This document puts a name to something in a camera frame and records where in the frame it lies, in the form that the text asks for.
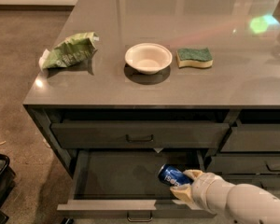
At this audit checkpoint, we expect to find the white bowl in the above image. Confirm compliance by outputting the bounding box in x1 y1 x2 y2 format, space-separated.
125 43 173 75

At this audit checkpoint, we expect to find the green yellow sponge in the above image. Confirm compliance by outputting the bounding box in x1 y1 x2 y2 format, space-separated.
176 48 213 68

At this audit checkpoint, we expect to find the dark grey counter cabinet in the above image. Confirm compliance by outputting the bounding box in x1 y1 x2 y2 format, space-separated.
23 0 280 171

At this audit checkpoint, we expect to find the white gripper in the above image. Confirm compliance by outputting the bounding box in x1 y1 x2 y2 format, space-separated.
170 169 235 214

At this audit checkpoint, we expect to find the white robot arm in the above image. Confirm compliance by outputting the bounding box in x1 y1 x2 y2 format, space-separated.
170 170 280 224

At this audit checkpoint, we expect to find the blue pepsi can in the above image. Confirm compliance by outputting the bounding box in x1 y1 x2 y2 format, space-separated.
158 164 192 187

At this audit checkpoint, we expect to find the green chip bag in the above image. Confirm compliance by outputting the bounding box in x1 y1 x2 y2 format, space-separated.
38 32 99 70

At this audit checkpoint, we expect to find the black bin with bottles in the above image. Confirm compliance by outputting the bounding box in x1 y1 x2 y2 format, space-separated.
0 154 15 206

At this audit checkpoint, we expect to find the open middle drawer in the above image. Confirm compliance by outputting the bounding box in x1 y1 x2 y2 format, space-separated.
58 149 213 222

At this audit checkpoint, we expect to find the top right drawer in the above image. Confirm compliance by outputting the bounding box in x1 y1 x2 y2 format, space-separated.
221 121 280 152

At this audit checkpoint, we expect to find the middle right drawer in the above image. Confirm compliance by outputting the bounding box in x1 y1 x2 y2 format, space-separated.
206 155 280 175

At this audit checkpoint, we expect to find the top left drawer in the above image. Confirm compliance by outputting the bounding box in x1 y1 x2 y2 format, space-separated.
50 120 230 148

